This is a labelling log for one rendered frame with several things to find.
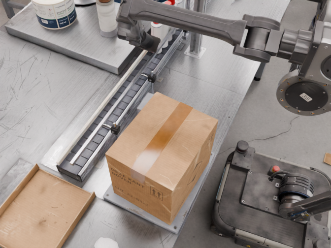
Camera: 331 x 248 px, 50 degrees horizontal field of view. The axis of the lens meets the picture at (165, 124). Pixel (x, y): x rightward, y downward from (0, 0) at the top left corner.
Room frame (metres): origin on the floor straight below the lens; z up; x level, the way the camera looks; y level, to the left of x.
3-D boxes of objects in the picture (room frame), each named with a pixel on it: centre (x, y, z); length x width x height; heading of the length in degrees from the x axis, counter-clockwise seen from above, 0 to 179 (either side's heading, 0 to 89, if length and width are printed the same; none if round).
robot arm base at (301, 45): (0.69, -0.32, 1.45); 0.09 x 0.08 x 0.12; 162
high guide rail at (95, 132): (1.11, 0.10, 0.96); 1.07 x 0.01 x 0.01; 155
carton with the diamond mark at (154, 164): (0.64, 0.00, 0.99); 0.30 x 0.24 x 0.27; 150
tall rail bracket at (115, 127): (0.79, 0.21, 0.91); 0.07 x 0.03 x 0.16; 65
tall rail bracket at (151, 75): (1.06, 0.08, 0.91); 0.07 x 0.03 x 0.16; 65
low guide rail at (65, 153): (1.14, 0.17, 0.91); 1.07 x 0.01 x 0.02; 155
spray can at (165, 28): (1.35, 0.02, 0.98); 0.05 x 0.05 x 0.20
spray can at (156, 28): (1.30, 0.05, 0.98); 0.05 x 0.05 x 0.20
